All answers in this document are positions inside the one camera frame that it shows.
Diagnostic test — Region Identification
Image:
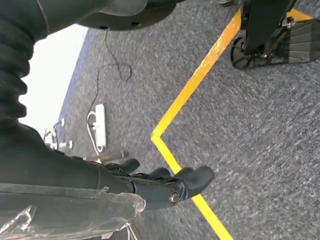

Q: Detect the white power strip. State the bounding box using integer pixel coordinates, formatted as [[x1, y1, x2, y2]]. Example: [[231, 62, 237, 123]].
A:
[[93, 103, 108, 149]]

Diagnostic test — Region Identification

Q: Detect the white floor cable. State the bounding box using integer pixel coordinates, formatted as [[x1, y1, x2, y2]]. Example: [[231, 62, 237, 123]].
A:
[[85, 110, 101, 155]]

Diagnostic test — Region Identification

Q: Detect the black floor cable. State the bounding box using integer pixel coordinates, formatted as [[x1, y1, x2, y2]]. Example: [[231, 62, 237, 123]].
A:
[[88, 29, 133, 115]]

